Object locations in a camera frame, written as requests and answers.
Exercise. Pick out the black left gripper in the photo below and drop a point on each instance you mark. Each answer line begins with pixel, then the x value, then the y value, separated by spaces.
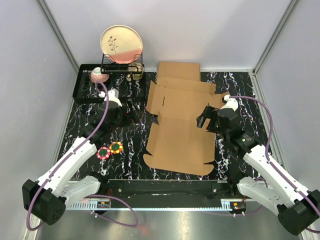
pixel 135 116

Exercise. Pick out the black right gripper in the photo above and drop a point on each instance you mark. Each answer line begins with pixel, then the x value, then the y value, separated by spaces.
pixel 209 112

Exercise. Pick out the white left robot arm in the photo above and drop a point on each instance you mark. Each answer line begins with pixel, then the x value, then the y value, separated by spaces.
pixel 50 195

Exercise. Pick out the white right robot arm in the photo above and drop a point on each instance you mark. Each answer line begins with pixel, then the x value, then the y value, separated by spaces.
pixel 295 206

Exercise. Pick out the closed brown cardboard box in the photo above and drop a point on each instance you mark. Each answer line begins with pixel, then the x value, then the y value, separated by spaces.
pixel 179 70

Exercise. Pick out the orange flower coaster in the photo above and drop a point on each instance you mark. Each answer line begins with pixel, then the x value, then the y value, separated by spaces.
pixel 116 147

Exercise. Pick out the beige cup in rack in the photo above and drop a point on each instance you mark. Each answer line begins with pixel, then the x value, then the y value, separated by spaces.
pixel 133 74

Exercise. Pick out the pink flower coaster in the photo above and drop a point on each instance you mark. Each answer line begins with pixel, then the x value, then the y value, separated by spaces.
pixel 103 153

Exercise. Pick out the pink ceramic bowl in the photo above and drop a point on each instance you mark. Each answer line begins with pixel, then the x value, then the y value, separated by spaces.
pixel 96 76

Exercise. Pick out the beige and pink plate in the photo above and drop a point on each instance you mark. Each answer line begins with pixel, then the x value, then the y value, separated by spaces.
pixel 122 43

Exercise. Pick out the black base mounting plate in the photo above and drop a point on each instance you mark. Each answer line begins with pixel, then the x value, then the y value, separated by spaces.
pixel 207 188

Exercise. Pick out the black wire tray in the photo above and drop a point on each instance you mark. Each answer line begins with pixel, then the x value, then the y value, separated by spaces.
pixel 84 91

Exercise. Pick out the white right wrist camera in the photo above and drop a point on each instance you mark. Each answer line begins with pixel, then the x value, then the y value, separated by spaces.
pixel 229 103

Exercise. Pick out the black wire plate rack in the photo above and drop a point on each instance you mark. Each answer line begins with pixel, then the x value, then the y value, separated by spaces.
pixel 110 66

